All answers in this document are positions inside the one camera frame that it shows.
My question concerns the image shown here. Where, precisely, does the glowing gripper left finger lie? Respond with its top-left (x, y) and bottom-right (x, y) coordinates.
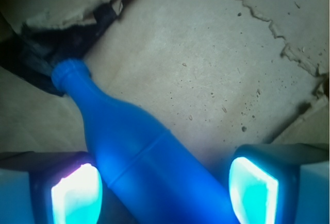
top-left (1, 151), bottom-right (103, 223)

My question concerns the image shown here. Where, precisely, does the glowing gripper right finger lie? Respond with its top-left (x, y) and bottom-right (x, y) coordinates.
top-left (229, 144), bottom-right (329, 223)

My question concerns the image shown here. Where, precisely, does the blue plastic bottle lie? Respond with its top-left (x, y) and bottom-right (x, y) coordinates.
top-left (52, 59), bottom-right (238, 223)

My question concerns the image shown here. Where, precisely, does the brown paper bag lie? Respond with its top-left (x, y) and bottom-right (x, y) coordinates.
top-left (1, 0), bottom-right (329, 169)

